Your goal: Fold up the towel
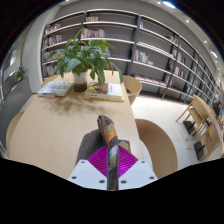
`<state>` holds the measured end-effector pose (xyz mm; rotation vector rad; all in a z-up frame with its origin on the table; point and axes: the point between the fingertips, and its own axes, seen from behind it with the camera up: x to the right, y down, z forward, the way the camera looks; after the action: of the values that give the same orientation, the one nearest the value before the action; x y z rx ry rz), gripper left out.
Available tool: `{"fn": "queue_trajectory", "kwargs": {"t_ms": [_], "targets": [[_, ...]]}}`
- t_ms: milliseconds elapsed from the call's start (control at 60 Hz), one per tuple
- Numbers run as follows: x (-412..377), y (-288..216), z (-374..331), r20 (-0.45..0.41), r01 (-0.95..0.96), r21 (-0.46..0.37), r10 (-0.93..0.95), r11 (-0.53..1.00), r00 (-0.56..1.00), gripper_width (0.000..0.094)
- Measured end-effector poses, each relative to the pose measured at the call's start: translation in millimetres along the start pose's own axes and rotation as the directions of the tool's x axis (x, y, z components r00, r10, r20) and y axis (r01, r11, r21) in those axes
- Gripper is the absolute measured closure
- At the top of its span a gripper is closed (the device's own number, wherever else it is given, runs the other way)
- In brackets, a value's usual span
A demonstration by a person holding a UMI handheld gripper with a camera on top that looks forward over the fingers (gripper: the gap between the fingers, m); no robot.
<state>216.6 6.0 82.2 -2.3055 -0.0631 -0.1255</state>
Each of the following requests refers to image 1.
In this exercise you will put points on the grey shelf unit with books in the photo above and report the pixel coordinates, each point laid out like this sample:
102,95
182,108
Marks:
156,43

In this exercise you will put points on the group of ceiling lights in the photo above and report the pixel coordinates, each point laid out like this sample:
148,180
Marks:
169,4

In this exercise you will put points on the yellow book stack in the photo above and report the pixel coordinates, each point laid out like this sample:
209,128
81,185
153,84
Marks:
105,91

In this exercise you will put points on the green potted plant, white pot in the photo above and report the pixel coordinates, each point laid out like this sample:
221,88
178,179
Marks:
81,58

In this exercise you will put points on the white book stack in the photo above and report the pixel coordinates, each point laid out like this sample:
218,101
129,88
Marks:
55,89

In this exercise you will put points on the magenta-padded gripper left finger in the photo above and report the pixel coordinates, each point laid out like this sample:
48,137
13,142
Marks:
87,175

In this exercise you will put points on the zigzag-patterned grey towel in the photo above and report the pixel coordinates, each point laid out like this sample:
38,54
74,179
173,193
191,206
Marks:
90,143

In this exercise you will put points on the small green background plant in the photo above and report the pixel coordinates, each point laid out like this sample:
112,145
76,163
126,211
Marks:
21,73

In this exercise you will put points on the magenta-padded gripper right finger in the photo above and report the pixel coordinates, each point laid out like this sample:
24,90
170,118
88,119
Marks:
138,174

